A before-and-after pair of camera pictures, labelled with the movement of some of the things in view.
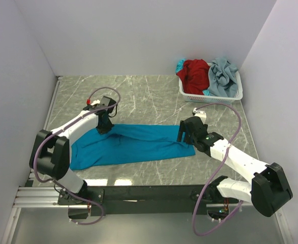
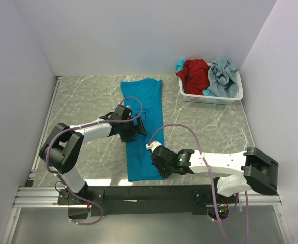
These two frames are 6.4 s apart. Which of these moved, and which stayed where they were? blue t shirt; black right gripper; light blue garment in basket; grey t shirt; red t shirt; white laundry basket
Moved: black right gripper; blue t shirt
Stayed: grey t shirt; white laundry basket; red t shirt; light blue garment in basket
